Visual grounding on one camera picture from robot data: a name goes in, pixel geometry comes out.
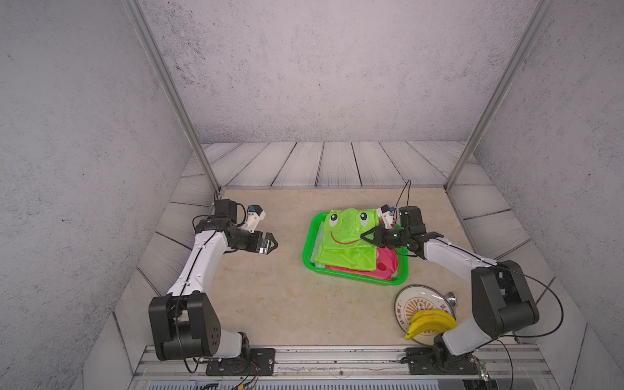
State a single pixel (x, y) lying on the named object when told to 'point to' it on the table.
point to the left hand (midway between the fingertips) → (267, 241)
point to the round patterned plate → (418, 297)
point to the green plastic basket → (310, 247)
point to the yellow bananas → (428, 322)
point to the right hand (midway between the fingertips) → (363, 236)
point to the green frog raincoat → (342, 244)
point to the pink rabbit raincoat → (387, 263)
